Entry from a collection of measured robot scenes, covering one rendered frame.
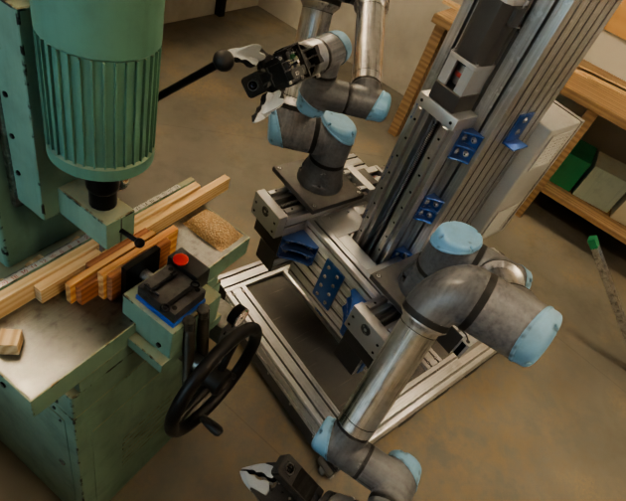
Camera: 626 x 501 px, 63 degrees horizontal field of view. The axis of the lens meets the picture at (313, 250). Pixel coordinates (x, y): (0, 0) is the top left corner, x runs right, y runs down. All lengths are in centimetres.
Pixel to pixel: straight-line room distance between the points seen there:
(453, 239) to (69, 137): 88
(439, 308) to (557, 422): 179
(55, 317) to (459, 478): 164
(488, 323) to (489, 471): 145
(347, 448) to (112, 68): 77
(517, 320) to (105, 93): 73
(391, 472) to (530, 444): 148
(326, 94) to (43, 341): 79
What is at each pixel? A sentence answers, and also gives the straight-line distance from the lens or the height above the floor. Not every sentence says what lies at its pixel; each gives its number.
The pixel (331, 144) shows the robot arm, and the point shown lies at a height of 100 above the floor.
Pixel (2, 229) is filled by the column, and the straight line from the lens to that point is 124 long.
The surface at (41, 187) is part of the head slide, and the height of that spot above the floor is 109.
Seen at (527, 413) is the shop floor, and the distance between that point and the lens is 258.
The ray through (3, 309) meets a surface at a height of 92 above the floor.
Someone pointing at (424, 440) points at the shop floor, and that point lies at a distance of 222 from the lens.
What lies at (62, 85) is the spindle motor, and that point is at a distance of 84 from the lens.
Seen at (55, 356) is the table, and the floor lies 90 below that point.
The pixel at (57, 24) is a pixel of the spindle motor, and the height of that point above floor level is 145.
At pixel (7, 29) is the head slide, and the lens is 93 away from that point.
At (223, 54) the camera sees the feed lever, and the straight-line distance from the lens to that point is 88.
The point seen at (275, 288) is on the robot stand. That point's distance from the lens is 210.
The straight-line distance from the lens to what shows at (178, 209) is 126.
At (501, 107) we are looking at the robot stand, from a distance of 137.
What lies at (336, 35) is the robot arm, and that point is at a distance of 122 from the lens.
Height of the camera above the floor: 180
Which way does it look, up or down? 44 degrees down
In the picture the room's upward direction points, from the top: 22 degrees clockwise
